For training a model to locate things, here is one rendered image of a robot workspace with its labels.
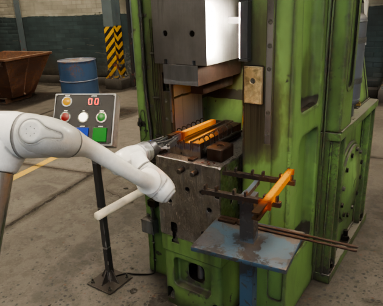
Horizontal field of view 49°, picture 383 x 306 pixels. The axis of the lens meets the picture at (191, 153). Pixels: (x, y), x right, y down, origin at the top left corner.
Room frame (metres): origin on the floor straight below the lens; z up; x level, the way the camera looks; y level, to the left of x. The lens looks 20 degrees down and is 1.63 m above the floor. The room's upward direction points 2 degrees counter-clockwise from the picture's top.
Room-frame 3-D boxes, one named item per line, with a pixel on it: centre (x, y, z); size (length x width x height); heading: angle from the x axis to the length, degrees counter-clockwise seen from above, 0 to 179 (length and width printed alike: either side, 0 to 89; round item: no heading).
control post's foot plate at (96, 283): (2.23, 0.54, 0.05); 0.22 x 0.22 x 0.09; 55
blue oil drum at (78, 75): (6.50, 1.68, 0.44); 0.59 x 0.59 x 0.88
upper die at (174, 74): (2.15, -0.08, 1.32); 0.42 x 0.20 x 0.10; 145
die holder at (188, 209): (2.13, -0.13, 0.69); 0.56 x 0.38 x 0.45; 145
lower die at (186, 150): (2.15, -0.08, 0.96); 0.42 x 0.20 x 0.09; 145
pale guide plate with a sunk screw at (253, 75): (1.91, -0.29, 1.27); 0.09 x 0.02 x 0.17; 55
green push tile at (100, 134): (2.09, 0.47, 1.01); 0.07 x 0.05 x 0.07; 80
